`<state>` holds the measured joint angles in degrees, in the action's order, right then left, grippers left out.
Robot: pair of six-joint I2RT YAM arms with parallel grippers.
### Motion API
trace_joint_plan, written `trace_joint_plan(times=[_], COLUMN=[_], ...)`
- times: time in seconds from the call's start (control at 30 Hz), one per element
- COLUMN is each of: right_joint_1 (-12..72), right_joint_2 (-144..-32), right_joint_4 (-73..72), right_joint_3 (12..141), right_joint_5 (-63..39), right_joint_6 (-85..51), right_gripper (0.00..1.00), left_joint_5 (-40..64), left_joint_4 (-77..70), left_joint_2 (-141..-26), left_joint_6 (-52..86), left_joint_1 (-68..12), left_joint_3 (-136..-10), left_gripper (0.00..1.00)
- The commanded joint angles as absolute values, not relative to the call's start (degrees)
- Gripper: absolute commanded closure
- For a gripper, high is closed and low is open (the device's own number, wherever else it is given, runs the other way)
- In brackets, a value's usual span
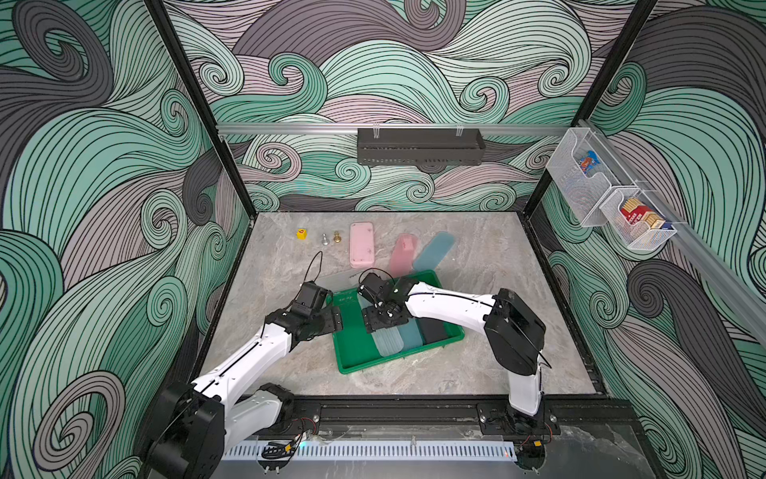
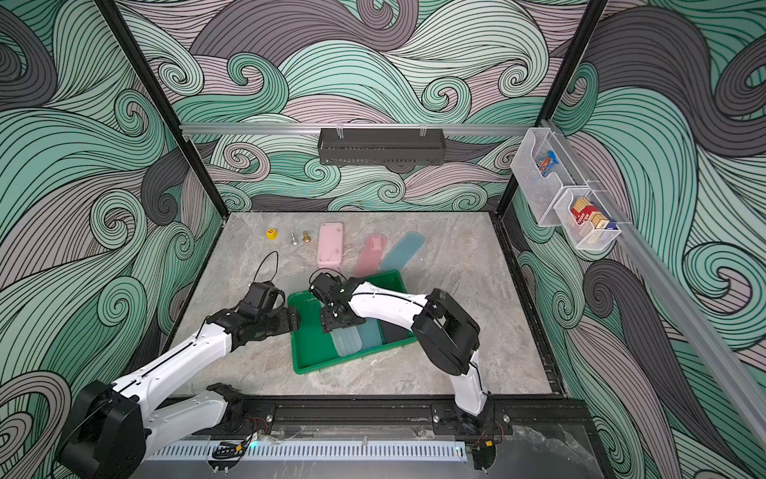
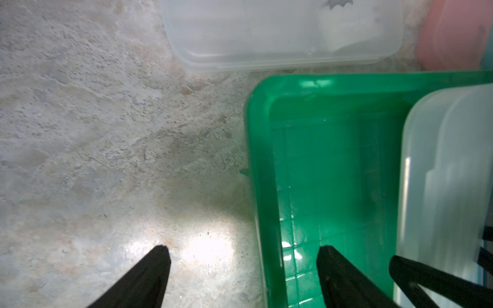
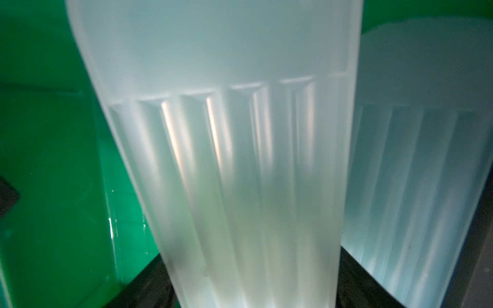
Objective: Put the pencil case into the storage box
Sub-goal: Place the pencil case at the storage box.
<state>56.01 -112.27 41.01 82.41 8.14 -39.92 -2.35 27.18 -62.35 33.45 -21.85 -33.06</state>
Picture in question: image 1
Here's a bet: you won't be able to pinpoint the clear frosted pencil case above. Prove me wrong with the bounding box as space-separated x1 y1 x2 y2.
371 327 404 357

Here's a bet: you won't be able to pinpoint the green plastic storage tray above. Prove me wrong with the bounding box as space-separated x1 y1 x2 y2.
332 289 465 374

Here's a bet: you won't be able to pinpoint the black pencil case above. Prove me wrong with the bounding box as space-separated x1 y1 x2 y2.
417 319 450 344

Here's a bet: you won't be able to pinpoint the pink opaque pencil case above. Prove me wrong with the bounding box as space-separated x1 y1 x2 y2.
349 222 375 269

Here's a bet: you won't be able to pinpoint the translucent teal pencil case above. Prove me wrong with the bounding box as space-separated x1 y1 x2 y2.
413 232 456 271

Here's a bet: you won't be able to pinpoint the light teal pencil case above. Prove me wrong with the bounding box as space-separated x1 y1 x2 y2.
398 319 424 351

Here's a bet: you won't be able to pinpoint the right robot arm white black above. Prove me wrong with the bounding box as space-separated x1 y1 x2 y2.
357 273 549 417

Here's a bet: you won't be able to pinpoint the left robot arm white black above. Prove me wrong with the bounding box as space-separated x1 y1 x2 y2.
141 305 342 478

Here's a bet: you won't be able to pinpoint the clear flat pencil case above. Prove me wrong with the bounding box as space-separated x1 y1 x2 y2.
316 269 362 293

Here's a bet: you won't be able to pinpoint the translucent pink pencil case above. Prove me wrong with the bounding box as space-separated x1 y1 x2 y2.
388 234 418 277

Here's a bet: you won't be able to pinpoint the blue red small packet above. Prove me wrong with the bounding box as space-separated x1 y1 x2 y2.
578 150 602 177

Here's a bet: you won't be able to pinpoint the red yellow boxes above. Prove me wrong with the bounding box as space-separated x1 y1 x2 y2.
620 198 672 230

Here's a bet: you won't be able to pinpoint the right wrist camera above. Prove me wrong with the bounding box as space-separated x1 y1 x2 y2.
357 271 394 305

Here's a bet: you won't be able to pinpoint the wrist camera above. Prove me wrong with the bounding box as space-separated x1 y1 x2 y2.
357 271 394 305
289 281 332 317

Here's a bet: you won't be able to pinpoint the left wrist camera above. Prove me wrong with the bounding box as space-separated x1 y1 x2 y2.
289 281 332 317

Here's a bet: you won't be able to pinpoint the white slotted cable duct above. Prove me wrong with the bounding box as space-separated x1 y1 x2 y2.
220 440 518 463

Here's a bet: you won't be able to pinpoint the black wall-mounted tray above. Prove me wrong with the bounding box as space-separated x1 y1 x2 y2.
356 129 487 173

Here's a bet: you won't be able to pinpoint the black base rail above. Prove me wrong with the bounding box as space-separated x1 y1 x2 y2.
262 394 638 438

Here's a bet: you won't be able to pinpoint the aluminium rail back wall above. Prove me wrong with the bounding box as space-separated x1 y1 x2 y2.
217 122 570 137

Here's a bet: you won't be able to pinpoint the aluminium rail wall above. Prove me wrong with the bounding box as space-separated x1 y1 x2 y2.
217 122 570 137
576 120 765 346

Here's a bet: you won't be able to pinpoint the clear wall bin upper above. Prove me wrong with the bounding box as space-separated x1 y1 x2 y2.
547 128 616 228

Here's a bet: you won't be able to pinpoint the clear wall bin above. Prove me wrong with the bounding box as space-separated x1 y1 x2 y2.
547 128 616 228
600 187 677 251

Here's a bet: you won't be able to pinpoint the clear wall bin lower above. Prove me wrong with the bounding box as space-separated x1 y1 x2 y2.
600 187 677 251

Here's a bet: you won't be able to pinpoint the aluminium rail right wall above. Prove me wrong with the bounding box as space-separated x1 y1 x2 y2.
576 120 765 346

